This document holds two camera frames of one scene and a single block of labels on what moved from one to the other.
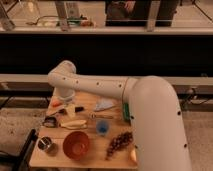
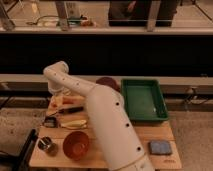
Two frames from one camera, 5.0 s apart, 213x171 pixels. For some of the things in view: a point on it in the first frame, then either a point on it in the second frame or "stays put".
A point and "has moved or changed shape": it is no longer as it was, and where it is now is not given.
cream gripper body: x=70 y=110 -> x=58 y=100
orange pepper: x=56 y=103 has moved or changed shape
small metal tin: x=50 y=122 stays put
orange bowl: x=76 y=145 stays put
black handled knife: x=72 y=110 stays put
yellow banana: x=74 y=124 stays put
